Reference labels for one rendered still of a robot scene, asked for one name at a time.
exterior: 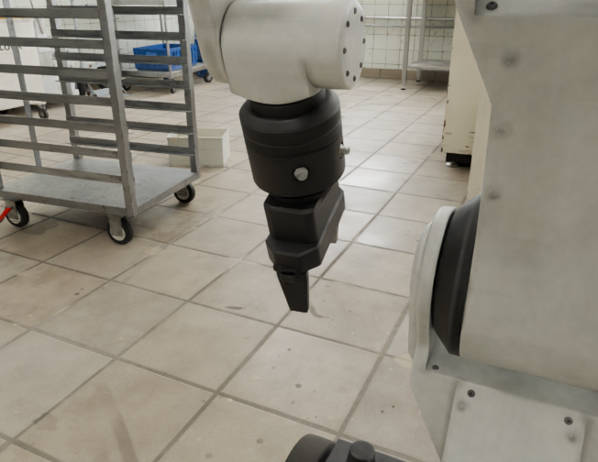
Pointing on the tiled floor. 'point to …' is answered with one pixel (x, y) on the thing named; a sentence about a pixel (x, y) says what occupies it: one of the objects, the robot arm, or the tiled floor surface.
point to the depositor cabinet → (460, 101)
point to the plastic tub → (206, 137)
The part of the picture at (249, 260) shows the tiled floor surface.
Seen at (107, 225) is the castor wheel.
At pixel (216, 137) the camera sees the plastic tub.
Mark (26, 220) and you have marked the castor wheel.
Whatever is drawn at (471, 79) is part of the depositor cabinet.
